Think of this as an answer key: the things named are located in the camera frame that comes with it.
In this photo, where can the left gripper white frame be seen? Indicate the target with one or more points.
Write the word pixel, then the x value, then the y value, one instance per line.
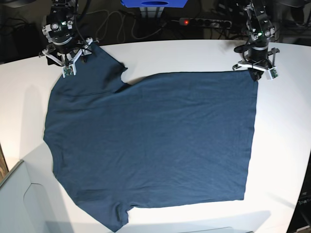
pixel 257 59

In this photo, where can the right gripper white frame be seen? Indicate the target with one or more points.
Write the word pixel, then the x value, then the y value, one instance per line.
pixel 68 51

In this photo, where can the dark blue T-shirt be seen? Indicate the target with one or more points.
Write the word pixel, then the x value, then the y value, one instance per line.
pixel 170 139

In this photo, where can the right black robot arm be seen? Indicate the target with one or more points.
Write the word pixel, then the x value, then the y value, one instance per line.
pixel 63 20

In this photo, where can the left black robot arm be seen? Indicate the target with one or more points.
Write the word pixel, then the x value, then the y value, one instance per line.
pixel 260 30

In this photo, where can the blue box with slot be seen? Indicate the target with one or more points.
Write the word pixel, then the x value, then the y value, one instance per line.
pixel 154 3

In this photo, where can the grey panel at lower left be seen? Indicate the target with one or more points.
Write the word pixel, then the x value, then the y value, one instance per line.
pixel 25 206

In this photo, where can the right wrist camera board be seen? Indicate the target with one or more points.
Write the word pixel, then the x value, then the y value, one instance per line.
pixel 69 70

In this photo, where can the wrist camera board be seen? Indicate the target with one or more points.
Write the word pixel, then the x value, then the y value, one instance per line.
pixel 271 73
pixel 69 70

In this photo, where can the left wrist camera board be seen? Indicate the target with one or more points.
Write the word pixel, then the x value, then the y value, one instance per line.
pixel 271 73

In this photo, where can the black power strip red switch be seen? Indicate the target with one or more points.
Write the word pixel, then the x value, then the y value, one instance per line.
pixel 205 22

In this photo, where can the aluminium mounting post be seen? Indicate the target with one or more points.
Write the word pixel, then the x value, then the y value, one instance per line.
pixel 151 12

